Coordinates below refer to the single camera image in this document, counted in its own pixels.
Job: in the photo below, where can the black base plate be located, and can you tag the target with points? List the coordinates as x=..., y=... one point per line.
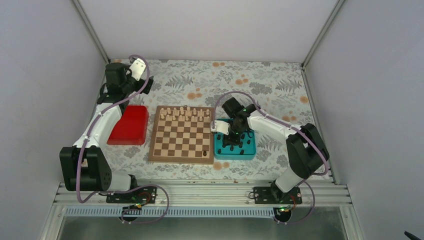
x=263, y=195
x=142, y=196

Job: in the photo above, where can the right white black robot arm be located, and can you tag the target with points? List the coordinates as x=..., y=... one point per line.
x=306, y=151

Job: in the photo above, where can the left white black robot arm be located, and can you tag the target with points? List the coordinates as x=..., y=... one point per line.
x=84, y=165

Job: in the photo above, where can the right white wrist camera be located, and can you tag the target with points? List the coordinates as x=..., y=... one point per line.
x=220, y=126

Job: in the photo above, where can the teal plastic tray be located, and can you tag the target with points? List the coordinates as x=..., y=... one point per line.
x=249, y=149

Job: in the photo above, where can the aluminium rail frame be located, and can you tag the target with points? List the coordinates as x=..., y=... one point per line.
x=231, y=194

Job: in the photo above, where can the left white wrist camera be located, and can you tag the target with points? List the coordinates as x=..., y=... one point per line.
x=137, y=68

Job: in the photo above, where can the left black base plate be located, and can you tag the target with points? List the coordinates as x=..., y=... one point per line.
x=142, y=196

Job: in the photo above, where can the wooden chess board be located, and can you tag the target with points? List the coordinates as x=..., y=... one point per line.
x=182, y=136

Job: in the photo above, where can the red plastic tray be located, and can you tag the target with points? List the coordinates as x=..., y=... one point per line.
x=131, y=129

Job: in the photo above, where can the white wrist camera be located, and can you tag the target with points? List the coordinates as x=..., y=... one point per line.
x=137, y=68
x=220, y=126

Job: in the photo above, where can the floral patterned table mat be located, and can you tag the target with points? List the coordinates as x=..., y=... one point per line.
x=278, y=88

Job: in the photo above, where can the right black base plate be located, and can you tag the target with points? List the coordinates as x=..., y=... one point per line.
x=263, y=195

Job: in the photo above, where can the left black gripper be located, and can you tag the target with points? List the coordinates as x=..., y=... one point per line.
x=146, y=89

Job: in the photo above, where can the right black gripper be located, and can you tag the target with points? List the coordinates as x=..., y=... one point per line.
x=231, y=141

